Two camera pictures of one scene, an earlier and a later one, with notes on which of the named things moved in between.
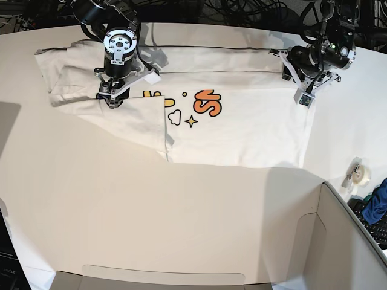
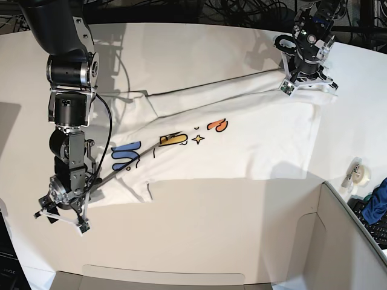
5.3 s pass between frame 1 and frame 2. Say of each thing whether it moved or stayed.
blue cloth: stayed
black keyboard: stayed
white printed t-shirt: moved
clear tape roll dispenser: stayed
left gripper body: moved
